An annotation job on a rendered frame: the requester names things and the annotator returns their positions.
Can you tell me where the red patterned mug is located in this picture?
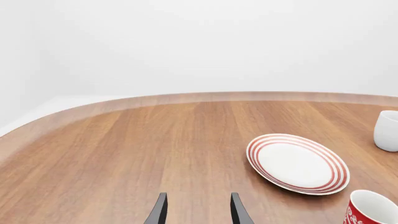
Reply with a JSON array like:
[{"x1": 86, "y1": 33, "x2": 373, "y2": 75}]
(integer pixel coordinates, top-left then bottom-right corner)
[{"x1": 342, "y1": 189, "x2": 398, "y2": 224}]

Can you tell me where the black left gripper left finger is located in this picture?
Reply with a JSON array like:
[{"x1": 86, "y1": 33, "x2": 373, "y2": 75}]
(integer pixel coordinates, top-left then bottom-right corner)
[{"x1": 143, "y1": 192, "x2": 168, "y2": 224}]

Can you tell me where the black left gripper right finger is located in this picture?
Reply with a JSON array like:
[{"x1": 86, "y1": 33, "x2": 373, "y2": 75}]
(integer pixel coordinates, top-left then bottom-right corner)
[{"x1": 230, "y1": 192, "x2": 256, "y2": 224}]

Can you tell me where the white plate with red rings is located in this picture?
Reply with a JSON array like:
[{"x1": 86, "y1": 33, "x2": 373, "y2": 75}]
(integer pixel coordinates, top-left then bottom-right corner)
[{"x1": 246, "y1": 133, "x2": 351, "y2": 196}]

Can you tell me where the white mug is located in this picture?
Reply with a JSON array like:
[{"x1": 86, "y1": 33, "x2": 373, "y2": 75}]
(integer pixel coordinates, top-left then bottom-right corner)
[{"x1": 373, "y1": 110, "x2": 398, "y2": 153}]

